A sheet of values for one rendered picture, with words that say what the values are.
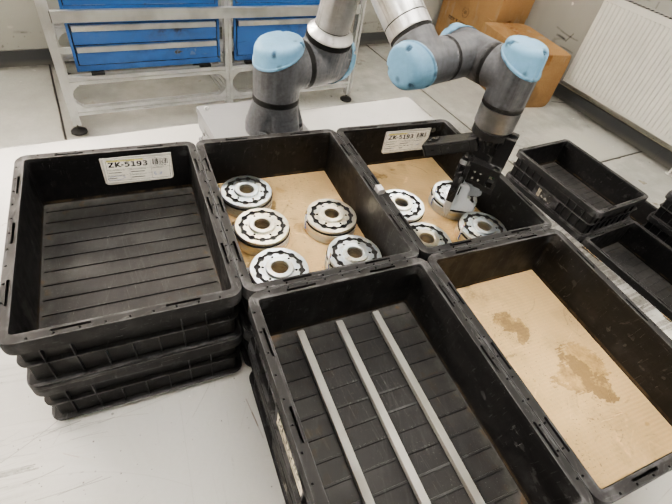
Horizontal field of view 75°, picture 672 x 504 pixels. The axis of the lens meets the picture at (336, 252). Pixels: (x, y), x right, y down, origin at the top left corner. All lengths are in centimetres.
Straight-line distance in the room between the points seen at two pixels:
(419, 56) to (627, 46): 314
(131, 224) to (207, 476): 46
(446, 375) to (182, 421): 43
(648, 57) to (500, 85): 295
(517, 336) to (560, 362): 8
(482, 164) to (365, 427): 53
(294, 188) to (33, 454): 65
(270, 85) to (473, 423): 82
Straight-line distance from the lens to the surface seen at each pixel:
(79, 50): 262
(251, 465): 77
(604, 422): 84
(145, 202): 96
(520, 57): 82
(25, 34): 352
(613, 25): 389
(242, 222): 85
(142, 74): 269
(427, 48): 77
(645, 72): 376
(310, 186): 99
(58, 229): 94
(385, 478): 65
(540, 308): 91
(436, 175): 113
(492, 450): 72
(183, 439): 79
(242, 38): 277
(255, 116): 116
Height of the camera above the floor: 143
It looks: 45 degrees down
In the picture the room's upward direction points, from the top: 12 degrees clockwise
